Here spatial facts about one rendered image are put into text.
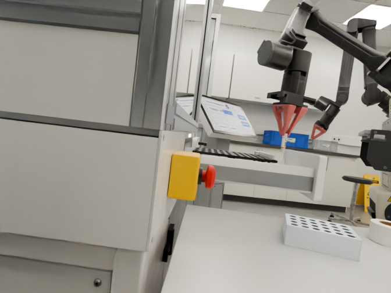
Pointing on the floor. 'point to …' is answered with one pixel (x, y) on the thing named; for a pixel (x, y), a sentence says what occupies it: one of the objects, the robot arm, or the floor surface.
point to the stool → (352, 201)
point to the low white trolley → (265, 258)
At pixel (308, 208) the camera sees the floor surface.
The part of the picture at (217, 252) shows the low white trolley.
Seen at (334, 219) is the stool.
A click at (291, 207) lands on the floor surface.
